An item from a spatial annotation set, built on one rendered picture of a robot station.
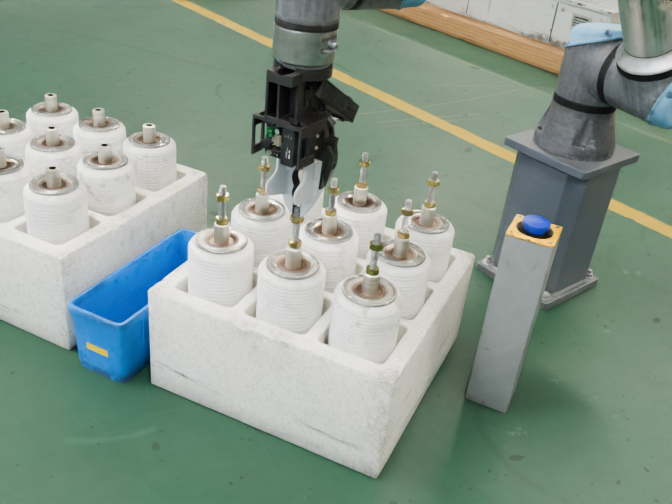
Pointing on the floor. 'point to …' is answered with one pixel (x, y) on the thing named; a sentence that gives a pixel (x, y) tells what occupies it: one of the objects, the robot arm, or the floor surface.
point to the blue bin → (124, 310)
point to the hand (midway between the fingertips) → (300, 204)
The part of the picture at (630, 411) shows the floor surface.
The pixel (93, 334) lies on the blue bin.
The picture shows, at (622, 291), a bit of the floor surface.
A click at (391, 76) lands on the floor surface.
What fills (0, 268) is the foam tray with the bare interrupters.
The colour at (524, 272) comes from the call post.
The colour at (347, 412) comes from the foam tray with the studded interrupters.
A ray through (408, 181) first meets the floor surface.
